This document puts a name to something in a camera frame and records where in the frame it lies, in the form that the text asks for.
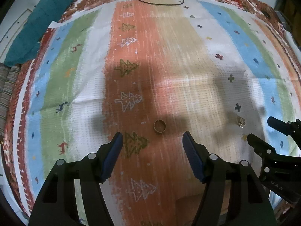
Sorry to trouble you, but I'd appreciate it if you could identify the gold band ring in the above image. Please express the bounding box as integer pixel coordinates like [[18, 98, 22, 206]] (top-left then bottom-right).
[[153, 119, 167, 134]]

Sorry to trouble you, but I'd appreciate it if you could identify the striped grey pillow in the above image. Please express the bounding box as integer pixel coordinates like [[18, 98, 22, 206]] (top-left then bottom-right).
[[1, 63, 20, 136]]

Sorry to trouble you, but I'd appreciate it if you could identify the teal towel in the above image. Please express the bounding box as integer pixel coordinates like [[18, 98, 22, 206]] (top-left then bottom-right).
[[4, 0, 74, 67]]

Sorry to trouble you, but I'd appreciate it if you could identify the striped colourful mat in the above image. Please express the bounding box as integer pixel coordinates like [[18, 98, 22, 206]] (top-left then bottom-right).
[[16, 0, 301, 226]]

